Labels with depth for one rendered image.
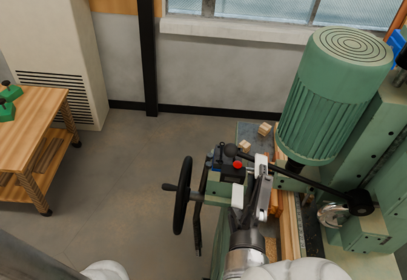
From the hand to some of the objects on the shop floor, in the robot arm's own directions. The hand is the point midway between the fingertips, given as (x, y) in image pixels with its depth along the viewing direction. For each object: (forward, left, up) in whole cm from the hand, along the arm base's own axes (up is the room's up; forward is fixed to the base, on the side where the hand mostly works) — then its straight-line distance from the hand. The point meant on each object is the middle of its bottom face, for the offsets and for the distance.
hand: (248, 174), depth 75 cm
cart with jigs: (-14, +146, -114) cm, 186 cm away
